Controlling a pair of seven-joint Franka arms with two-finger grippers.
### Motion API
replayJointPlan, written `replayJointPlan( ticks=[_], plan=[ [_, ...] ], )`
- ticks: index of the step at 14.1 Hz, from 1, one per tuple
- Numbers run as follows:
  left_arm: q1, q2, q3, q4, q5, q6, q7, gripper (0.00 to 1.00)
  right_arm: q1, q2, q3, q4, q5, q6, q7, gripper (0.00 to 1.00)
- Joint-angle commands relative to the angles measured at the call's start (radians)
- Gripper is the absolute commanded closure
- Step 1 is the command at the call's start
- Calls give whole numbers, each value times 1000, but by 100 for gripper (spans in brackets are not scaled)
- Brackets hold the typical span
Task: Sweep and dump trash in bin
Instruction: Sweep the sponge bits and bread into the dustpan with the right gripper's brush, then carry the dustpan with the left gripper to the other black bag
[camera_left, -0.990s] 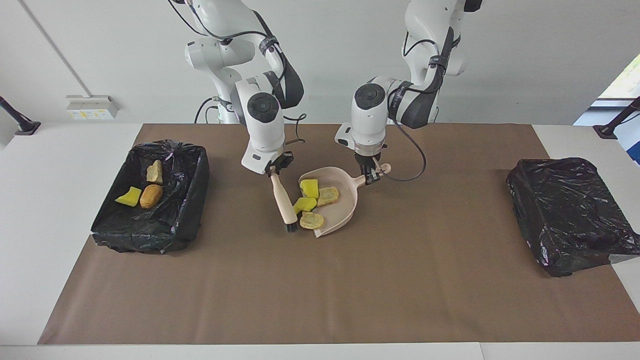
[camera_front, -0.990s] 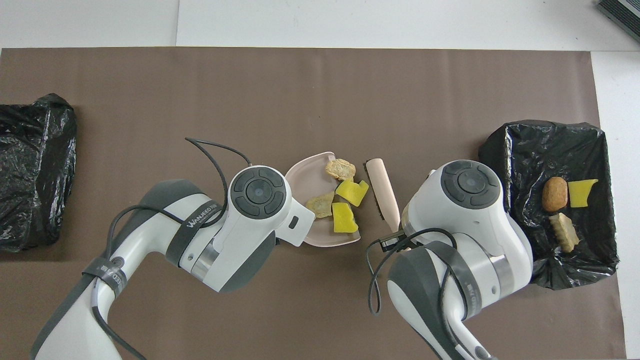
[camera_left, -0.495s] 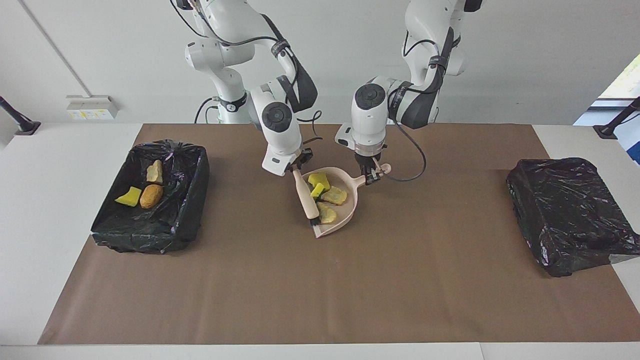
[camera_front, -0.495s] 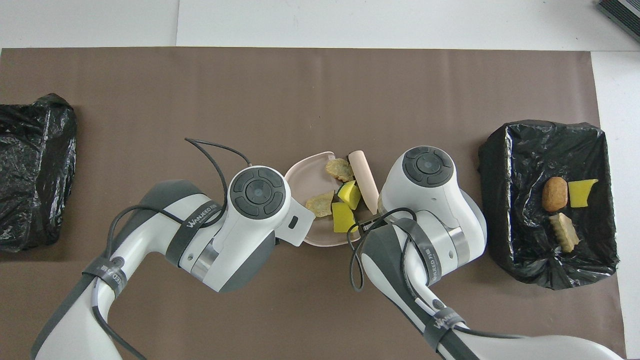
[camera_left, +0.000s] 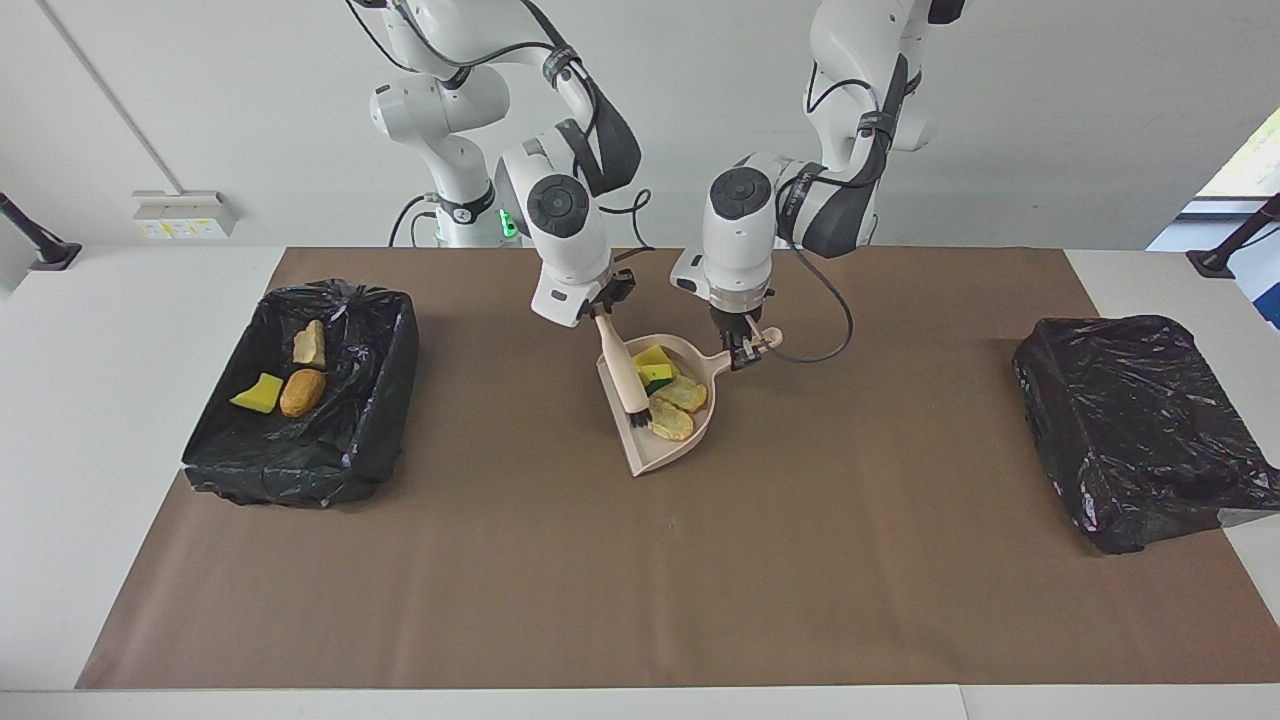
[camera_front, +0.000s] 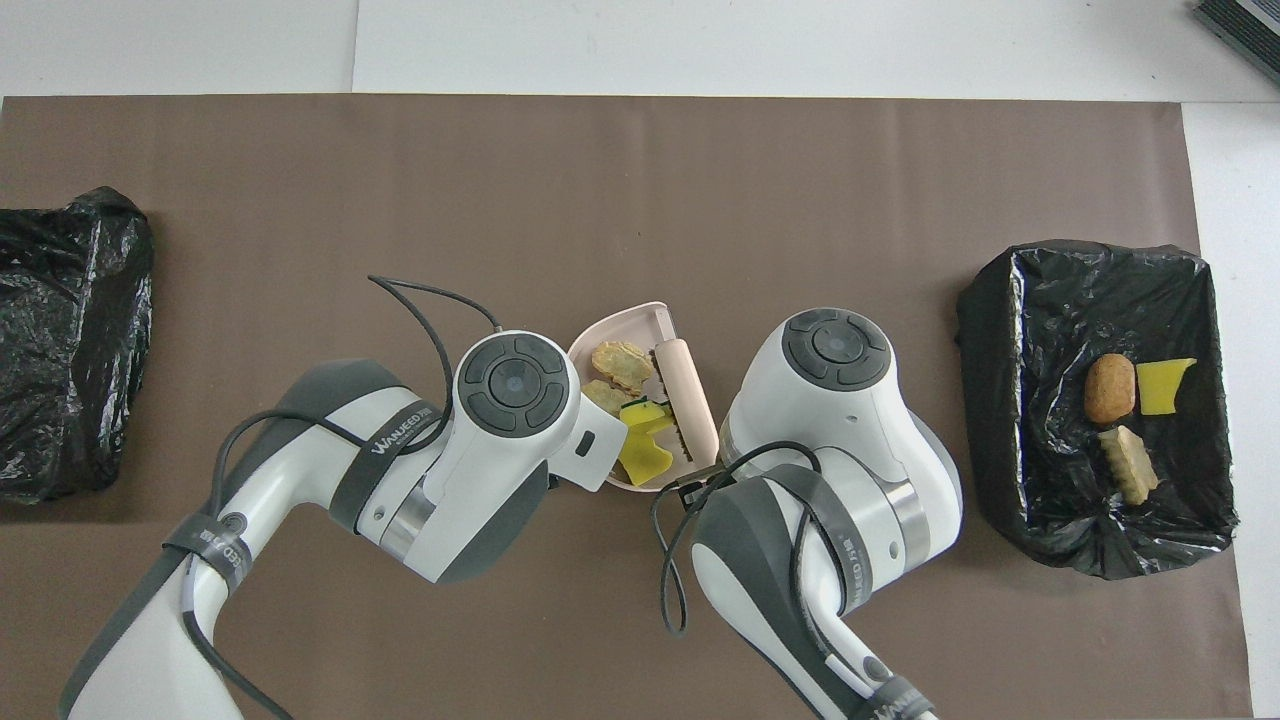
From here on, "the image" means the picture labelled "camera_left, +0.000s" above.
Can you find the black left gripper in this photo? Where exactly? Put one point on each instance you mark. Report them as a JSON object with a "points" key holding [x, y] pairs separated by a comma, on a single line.
{"points": [[730, 325]]}

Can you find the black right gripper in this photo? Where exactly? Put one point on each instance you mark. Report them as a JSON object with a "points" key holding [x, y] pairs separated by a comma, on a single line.
{"points": [[618, 290]]}

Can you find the beige hand brush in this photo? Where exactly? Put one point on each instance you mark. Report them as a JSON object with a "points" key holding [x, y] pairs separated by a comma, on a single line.
{"points": [[620, 365]]}

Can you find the yellow sponge block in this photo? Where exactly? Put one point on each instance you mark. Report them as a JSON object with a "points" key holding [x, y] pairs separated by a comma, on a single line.
{"points": [[652, 357]]}

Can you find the pale bread piece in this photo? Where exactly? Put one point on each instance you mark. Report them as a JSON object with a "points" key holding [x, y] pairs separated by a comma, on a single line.
{"points": [[683, 394]]}

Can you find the yellow L-shaped sponge piece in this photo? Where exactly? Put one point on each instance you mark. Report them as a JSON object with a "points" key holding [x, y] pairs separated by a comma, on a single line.
{"points": [[658, 378]]}

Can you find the striped croissant piece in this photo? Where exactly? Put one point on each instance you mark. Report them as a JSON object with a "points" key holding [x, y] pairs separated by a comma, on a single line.
{"points": [[671, 421]]}

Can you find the pale pink dustpan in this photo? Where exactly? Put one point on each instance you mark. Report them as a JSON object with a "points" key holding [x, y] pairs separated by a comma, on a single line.
{"points": [[660, 455]]}

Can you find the pale ridged bread chunk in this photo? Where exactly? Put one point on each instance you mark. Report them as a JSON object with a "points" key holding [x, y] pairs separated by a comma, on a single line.
{"points": [[310, 345]]}

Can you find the orange-brown bun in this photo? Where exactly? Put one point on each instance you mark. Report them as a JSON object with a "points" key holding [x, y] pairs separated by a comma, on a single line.
{"points": [[302, 393]]}

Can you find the small yellow sponge wedge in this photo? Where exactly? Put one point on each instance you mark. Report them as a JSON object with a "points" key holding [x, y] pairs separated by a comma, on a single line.
{"points": [[257, 395]]}

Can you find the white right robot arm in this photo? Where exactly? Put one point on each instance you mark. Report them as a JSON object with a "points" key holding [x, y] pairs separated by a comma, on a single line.
{"points": [[570, 270]]}

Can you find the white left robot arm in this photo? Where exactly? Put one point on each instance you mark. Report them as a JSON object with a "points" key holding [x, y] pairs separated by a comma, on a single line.
{"points": [[740, 250]]}

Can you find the open bin with black bag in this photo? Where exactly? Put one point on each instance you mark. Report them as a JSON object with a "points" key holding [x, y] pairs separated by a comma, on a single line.
{"points": [[330, 450]]}

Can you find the flat bin with black bag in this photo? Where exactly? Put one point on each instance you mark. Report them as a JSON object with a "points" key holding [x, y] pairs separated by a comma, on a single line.
{"points": [[1130, 430]]}

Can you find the brown paper table mat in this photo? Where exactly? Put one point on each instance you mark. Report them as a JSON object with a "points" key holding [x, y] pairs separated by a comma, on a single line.
{"points": [[900, 600]]}

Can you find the black stand foot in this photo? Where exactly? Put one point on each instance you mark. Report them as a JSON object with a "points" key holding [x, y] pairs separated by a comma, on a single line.
{"points": [[50, 252], [1215, 262]]}

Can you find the white wall socket box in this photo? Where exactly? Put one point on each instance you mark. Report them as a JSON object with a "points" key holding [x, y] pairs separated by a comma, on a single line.
{"points": [[185, 215]]}

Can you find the window with dark frame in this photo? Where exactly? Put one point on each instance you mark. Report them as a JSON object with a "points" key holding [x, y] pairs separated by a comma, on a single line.
{"points": [[1250, 160]]}

